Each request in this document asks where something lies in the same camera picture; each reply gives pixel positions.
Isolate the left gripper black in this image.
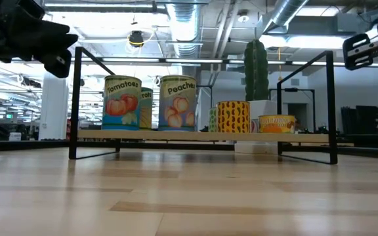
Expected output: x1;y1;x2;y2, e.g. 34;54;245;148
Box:
0;0;79;79

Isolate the tomatoes can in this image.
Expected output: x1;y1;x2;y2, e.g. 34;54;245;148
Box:
102;75;142;131

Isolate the carrots can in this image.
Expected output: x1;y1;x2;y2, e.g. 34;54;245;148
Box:
139;87;154;130

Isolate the short yellow mushroom can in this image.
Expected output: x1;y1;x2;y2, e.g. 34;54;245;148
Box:
258;114;297;134

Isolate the short red and white can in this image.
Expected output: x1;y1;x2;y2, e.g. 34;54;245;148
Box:
249;118;261;134

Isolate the peaches can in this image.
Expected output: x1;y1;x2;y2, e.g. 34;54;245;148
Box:
157;75;198;132

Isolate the yellow beans can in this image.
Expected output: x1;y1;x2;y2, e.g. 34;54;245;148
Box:
215;100;251;134

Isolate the green peas can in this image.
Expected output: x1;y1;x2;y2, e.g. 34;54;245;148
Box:
208;107;219;133

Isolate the white building column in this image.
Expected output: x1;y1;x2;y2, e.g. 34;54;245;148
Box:
38;71;70;141

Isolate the black background equipment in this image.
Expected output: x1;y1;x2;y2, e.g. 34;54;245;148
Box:
339;104;378;148

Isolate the black hanging ceiling reel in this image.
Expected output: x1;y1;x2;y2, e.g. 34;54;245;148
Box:
129;30;145;48

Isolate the green cactus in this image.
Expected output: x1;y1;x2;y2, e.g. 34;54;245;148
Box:
243;39;270;102

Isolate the black background station frame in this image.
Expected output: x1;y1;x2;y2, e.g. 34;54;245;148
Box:
269;87;316;132

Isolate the silver slanted ceiling duct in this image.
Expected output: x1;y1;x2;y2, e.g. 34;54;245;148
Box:
262;0;310;30

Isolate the black aluminium table frame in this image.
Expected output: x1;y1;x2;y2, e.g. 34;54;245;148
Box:
0;139;378;160

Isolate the silver straight ceiling duct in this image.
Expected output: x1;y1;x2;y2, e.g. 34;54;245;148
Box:
165;3;200;59

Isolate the wooden shelf with black frame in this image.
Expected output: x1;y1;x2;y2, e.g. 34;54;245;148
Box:
68;46;338;165

